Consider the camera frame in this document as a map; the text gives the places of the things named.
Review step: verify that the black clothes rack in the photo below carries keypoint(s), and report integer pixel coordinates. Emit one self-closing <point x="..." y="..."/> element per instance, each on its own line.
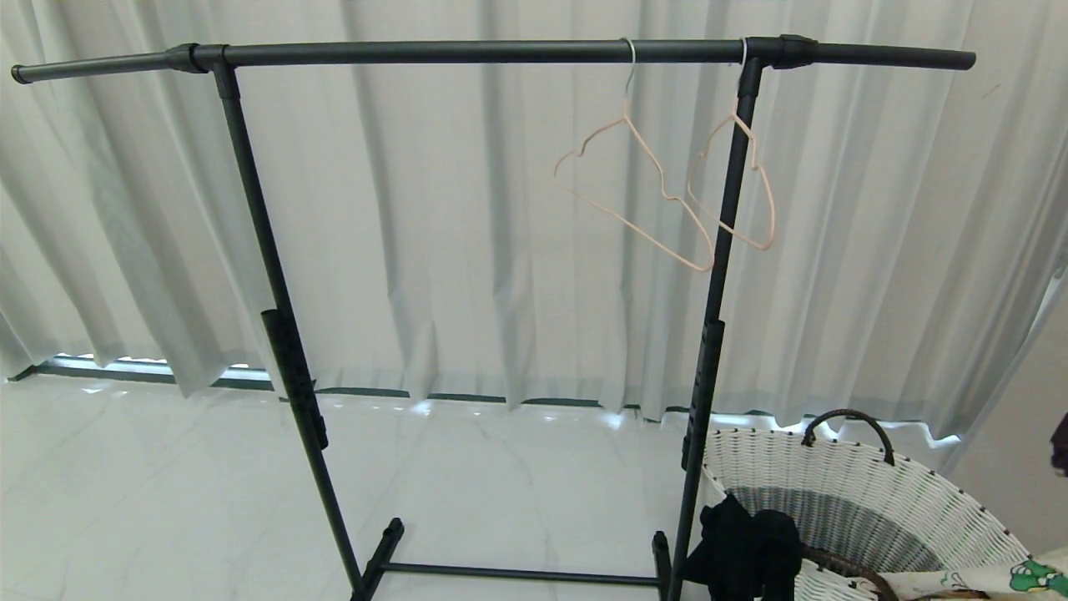
<point x="501" y="52"/>

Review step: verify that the black garment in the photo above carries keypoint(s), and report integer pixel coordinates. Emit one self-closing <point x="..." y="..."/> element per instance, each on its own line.
<point x="743" y="551"/>

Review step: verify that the white curtain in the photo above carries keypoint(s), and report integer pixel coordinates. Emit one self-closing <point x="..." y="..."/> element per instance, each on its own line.
<point x="467" y="217"/>

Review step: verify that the pink clothes hanger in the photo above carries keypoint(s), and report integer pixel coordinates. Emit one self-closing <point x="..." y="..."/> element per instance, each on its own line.
<point x="632" y="52"/>
<point x="743" y="52"/>

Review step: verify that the cream printed garment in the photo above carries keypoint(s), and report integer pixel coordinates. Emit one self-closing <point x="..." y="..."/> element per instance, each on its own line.
<point x="984" y="580"/>

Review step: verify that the white laundry basket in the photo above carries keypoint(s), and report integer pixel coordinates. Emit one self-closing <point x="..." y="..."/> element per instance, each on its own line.
<point x="834" y="467"/>

